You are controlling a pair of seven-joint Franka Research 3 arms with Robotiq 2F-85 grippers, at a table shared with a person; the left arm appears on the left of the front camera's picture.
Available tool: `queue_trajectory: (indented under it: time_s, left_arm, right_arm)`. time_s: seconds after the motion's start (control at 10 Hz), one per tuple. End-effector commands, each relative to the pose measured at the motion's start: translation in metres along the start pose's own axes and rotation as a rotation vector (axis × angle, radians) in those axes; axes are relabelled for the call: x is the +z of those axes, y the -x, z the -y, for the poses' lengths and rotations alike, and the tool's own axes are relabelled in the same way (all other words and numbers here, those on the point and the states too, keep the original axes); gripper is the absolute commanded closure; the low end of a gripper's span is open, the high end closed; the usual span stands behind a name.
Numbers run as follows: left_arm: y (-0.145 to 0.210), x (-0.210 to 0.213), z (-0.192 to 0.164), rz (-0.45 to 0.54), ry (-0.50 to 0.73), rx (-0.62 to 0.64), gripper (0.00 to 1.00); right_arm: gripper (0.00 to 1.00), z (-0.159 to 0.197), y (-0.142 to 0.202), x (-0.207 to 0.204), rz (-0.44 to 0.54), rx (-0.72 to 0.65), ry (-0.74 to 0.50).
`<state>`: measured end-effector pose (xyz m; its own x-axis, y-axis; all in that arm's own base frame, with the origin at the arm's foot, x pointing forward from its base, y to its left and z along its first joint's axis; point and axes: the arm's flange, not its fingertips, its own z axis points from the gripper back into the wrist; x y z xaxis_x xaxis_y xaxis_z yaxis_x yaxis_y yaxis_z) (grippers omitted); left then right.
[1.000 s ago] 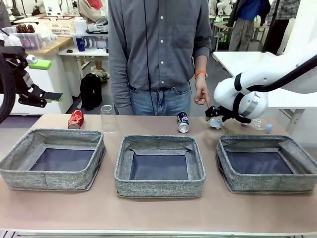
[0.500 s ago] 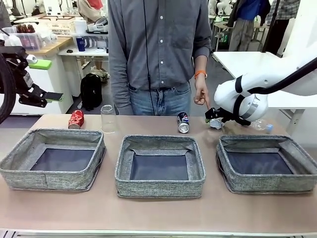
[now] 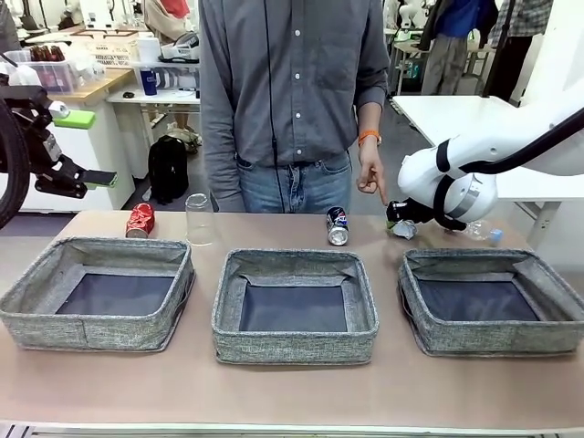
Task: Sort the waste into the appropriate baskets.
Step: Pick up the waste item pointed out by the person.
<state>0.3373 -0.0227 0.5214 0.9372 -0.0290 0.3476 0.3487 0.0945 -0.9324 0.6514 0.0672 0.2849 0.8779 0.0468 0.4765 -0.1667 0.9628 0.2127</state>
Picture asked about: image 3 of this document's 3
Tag white headset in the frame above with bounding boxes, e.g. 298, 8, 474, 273
159, 31, 201, 64

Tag black backpack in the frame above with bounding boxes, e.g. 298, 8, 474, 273
148, 135, 190, 205

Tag large white table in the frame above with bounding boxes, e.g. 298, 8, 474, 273
391, 94, 584, 215

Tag grey fabric basket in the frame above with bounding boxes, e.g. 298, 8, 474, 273
211, 248, 380, 365
0, 235, 196, 352
397, 247, 584, 357

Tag grey button shirt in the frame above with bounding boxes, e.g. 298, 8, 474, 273
199, 0, 391, 214

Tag clear plastic cup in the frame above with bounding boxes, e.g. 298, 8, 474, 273
184, 193, 215, 247

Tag person in plaid shirt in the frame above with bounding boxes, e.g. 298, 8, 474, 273
485, 0, 554, 102

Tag person in blue top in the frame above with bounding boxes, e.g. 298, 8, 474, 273
419, 0, 499, 96

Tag clear bottle with blue cap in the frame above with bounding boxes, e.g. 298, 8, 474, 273
460, 218, 504, 245

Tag person's left hand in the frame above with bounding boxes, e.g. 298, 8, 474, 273
356, 135, 391, 206

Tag person's left forearm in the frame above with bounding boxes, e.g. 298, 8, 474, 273
355, 100, 383, 136

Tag brown wooden frame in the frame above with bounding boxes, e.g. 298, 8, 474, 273
72, 27, 141, 40

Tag person in beige coat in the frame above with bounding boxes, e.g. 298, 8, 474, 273
143, 0, 193, 40

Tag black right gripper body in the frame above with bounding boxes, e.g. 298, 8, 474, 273
386, 199, 439, 225

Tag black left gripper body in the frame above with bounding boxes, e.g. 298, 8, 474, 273
0, 84, 61, 175

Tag white lattice crate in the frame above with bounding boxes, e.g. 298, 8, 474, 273
93, 38, 141, 69

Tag white paper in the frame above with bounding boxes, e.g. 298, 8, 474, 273
392, 218, 417, 241

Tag white plastic jar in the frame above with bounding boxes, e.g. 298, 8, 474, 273
136, 36, 162, 64

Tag wooden top table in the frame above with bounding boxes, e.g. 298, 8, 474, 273
17, 67, 134, 107

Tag white desk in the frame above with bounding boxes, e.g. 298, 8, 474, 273
107, 86, 202, 106

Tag blue Pepsi can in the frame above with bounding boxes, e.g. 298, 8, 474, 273
325, 205, 351, 246

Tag crushed red soda can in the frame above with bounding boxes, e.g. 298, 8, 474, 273
125, 203, 156, 240

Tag clear plastic storage box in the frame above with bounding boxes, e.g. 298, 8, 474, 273
2, 48, 84, 96

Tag aluminium table frame rail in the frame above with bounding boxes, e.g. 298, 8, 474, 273
0, 422, 584, 438

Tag blue drink bottle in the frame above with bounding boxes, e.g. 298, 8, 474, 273
139, 66, 160, 97

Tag blue jeans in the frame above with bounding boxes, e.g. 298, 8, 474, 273
236, 150, 353, 214

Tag clear striped box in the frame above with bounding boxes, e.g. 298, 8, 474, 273
154, 68, 201, 90

